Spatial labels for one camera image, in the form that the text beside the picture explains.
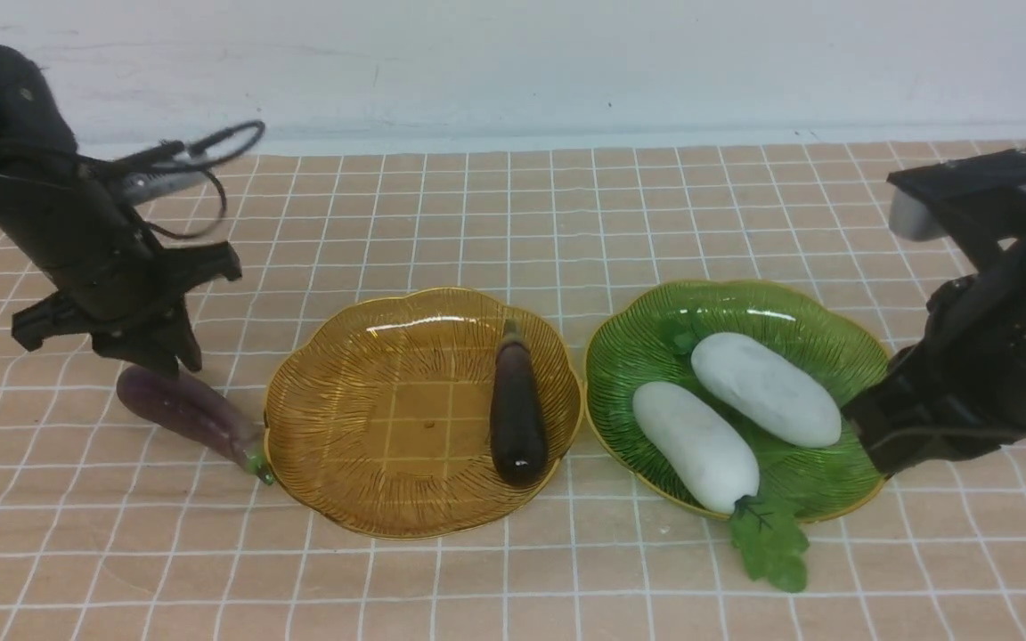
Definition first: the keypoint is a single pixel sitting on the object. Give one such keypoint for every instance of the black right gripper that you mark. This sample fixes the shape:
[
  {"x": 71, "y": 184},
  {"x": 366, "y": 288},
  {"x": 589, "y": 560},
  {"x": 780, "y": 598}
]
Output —
[{"x": 959, "y": 393}]

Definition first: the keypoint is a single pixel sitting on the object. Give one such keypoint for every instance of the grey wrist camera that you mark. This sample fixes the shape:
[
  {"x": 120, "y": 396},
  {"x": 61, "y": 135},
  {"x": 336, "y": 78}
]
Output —
[
  {"x": 986, "y": 193},
  {"x": 166, "y": 177}
]

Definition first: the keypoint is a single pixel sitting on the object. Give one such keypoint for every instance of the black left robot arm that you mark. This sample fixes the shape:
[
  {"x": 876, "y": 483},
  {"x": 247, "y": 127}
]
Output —
[{"x": 38, "y": 151}]

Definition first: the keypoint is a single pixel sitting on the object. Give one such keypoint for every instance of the dark purple eggplant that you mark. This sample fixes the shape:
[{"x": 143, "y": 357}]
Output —
[{"x": 517, "y": 436}]

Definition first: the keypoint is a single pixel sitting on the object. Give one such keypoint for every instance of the amber ribbed glass plate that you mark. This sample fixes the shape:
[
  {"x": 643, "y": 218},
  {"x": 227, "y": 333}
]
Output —
[{"x": 380, "y": 421}]

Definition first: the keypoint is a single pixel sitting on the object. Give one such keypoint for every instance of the light purple eggplant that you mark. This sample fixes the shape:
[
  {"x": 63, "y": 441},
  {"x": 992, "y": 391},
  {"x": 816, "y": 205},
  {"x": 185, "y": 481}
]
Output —
[{"x": 191, "y": 408}]

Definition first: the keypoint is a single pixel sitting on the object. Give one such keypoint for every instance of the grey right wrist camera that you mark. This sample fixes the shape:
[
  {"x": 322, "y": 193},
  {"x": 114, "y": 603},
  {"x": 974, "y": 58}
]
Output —
[{"x": 986, "y": 193}]

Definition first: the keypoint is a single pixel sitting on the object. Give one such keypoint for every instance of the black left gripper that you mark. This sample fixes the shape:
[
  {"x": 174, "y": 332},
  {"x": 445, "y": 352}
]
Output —
[{"x": 112, "y": 280}]

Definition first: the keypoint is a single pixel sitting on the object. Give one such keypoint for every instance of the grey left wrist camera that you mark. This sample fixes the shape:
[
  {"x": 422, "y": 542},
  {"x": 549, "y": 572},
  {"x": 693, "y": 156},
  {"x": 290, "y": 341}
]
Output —
[{"x": 166, "y": 177}]

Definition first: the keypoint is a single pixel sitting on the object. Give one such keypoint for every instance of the green ribbed glass plate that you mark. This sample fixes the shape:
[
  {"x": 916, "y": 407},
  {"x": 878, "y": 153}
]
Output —
[{"x": 651, "y": 339}]

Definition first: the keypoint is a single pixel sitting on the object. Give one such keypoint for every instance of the white radish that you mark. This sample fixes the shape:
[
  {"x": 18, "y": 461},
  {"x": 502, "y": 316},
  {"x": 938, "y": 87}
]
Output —
[
  {"x": 719, "y": 470},
  {"x": 763, "y": 386}
]

